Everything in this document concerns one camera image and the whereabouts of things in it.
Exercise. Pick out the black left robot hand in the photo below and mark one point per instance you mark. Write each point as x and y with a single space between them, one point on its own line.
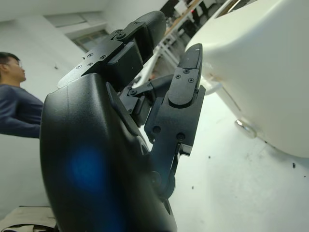
96 135

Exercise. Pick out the white two-slot toaster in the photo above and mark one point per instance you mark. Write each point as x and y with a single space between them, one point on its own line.
265 60

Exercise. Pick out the person in navy sweater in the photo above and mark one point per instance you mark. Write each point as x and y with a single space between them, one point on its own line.
17 108

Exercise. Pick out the grey framed window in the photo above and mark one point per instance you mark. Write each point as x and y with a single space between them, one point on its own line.
84 29

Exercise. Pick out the beige fabric seat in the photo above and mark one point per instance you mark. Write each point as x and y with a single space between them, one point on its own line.
24 217

